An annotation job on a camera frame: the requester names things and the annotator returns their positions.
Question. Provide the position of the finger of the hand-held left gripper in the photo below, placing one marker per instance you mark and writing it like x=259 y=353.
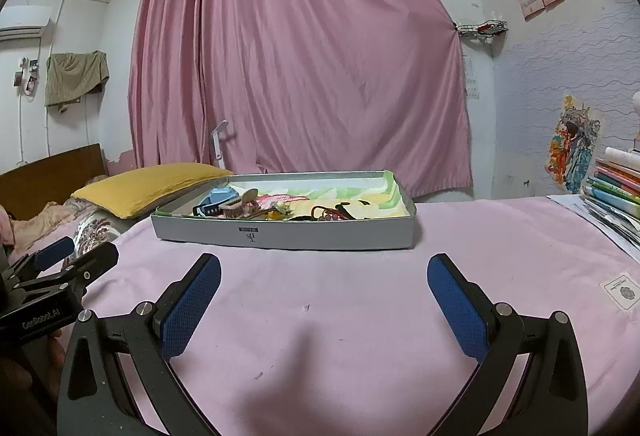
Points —
x=92 y=266
x=52 y=252

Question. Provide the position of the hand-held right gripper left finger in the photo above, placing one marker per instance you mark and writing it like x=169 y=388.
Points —
x=192 y=306

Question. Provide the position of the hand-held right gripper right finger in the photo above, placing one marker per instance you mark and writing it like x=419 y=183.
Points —
x=457 y=311

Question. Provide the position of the grey silicone case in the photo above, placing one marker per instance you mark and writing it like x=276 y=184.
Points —
x=232 y=208

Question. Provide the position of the clear plastic case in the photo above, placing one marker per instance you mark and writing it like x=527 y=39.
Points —
x=251 y=196

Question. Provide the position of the small gold brooch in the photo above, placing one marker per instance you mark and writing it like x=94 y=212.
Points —
x=285 y=206

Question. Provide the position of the grey cardboard box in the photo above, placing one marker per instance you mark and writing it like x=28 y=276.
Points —
x=325 y=231

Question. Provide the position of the peach blanket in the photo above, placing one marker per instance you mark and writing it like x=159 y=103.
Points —
x=35 y=226

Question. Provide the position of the floral patterned pillow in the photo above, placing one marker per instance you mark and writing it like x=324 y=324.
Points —
x=95 y=226

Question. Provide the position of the wooden headboard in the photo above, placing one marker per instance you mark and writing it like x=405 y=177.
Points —
x=45 y=181

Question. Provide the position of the yellow pillow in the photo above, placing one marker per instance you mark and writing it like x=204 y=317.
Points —
x=150 y=186

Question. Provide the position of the blue wrist watch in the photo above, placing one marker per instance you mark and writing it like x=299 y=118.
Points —
x=220 y=196

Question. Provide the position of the colourful painted paper lining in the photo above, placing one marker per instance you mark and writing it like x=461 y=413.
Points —
x=380 y=208

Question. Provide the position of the pink bed sheet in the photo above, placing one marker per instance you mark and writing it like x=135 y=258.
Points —
x=325 y=341

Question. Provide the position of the white folding lamp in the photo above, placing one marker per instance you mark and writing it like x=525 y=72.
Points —
x=217 y=146

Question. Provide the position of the white printed label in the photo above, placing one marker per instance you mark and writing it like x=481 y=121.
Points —
x=621 y=291

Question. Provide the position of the pile of loose papers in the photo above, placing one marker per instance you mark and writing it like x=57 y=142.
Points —
x=600 y=221

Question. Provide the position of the hanging olive green cloth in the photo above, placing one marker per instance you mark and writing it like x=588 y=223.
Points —
x=75 y=76

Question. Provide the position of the stack of books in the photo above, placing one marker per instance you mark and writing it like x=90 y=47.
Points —
x=617 y=186

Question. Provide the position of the white air conditioner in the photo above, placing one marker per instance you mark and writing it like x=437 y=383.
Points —
x=22 y=30

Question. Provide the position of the pink curtain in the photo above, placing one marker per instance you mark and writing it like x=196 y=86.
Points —
x=300 y=41

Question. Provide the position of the colourful figure wall sticker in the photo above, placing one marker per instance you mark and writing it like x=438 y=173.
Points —
x=572 y=146

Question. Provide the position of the small wall calendar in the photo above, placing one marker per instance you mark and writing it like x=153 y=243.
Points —
x=470 y=76

